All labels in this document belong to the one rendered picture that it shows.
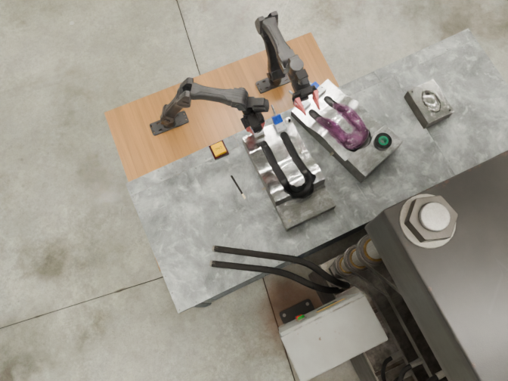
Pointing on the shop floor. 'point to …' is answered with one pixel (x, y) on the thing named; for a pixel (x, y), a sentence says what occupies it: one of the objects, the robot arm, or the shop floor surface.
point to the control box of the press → (329, 333)
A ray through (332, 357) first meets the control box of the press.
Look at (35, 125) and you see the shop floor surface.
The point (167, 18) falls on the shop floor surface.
